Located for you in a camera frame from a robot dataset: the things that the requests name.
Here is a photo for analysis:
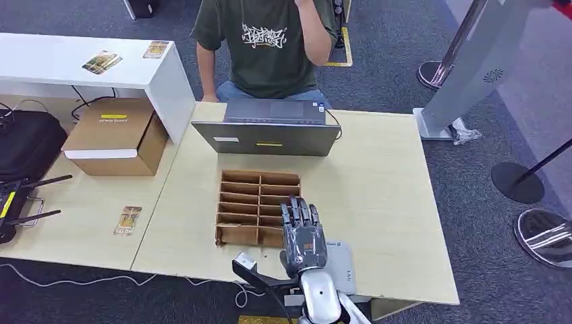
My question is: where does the white desk riser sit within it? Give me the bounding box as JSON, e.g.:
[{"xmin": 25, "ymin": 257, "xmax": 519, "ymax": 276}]
[{"xmin": 0, "ymin": 32, "xmax": 197, "ymax": 146}]

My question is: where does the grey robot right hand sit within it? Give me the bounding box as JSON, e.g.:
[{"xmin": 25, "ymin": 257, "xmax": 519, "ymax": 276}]
[{"xmin": 279, "ymin": 194, "xmax": 329, "ymax": 275}]

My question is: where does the looped white floor cable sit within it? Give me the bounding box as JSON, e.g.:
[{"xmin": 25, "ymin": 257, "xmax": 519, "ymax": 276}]
[{"xmin": 184, "ymin": 276, "xmax": 266, "ymax": 310}]

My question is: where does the white flat device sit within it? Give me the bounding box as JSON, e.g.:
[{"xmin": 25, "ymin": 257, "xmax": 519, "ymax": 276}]
[{"xmin": 323, "ymin": 240, "xmax": 358, "ymax": 296}]

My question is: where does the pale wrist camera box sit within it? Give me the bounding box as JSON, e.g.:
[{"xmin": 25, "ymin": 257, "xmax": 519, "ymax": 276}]
[{"xmin": 232, "ymin": 251, "xmax": 259, "ymax": 272}]

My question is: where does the black box on floor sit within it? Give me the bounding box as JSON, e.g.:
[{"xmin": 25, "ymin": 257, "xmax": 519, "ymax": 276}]
[{"xmin": 122, "ymin": 0, "xmax": 161, "ymax": 22}]

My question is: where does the metal wire loop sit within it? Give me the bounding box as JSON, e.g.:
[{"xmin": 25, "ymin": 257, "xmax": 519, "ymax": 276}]
[{"xmin": 17, "ymin": 196, "xmax": 45, "ymax": 228}]

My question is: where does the long white floor cable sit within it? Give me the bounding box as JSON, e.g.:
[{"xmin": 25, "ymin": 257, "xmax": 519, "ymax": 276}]
[{"xmin": 0, "ymin": 263, "xmax": 158, "ymax": 288}]

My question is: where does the green printed card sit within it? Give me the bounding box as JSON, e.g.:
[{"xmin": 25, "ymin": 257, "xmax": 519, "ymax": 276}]
[{"xmin": 81, "ymin": 50, "xmax": 123, "ymax": 76}]

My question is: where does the black laptop cable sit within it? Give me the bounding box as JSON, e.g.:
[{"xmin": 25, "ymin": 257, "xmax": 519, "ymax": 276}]
[{"xmin": 325, "ymin": 109, "xmax": 343, "ymax": 141}]

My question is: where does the black bag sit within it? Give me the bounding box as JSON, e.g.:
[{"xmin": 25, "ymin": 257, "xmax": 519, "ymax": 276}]
[{"xmin": 0, "ymin": 109, "xmax": 68, "ymax": 184}]

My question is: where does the black camera bracket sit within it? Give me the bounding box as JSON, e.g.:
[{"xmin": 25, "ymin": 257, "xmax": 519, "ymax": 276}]
[{"xmin": 231, "ymin": 259, "xmax": 299, "ymax": 294}]

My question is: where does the brown cardboard box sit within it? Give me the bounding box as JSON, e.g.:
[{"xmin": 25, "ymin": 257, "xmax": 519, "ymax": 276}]
[{"xmin": 61, "ymin": 97, "xmax": 170, "ymax": 178}]

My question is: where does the clear plastic bag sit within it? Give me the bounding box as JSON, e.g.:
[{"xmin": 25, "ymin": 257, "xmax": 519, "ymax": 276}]
[{"xmin": 448, "ymin": 117, "xmax": 483, "ymax": 146}]

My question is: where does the black router with antennas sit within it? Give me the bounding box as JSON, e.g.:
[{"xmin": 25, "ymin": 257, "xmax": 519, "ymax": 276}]
[{"xmin": 0, "ymin": 173, "xmax": 74, "ymax": 245}]

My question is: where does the black stanchion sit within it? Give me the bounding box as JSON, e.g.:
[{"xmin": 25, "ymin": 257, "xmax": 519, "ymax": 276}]
[{"xmin": 490, "ymin": 137, "xmax": 572, "ymax": 205}]

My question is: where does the divided cardboard card box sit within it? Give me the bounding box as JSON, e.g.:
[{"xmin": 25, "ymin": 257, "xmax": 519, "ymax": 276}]
[{"xmin": 214, "ymin": 169, "xmax": 302, "ymax": 250}]

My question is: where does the black power cable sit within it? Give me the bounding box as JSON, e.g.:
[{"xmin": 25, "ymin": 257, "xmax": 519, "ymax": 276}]
[{"xmin": 69, "ymin": 85, "xmax": 117, "ymax": 122}]

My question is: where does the silver kiosk stand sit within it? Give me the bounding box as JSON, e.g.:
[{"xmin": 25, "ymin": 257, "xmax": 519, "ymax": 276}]
[{"xmin": 412, "ymin": 0, "xmax": 555, "ymax": 142}]

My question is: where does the grey laptop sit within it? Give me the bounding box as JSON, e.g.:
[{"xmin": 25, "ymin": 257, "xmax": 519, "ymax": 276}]
[{"xmin": 192, "ymin": 99, "xmax": 343, "ymax": 158}]

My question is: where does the yellow printed card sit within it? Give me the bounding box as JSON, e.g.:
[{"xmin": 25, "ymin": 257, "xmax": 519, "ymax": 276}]
[{"xmin": 142, "ymin": 40, "xmax": 171, "ymax": 60}]

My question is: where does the chrome stanchion base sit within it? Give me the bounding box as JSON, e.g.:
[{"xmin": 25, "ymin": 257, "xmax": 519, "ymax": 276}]
[{"xmin": 513, "ymin": 208, "xmax": 572, "ymax": 269}]

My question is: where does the chrome stanchion post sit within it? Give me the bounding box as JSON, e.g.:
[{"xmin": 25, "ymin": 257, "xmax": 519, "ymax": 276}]
[{"xmin": 416, "ymin": 0, "xmax": 489, "ymax": 92}]

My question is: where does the brown printed card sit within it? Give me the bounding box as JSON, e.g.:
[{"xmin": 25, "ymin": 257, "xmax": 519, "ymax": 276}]
[{"xmin": 113, "ymin": 205, "xmax": 144, "ymax": 237}]

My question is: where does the person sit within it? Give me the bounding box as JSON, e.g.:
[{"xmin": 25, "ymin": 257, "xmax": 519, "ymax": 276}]
[{"xmin": 191, "ymin": 0, "xmax": 339, "ymax": 105}]

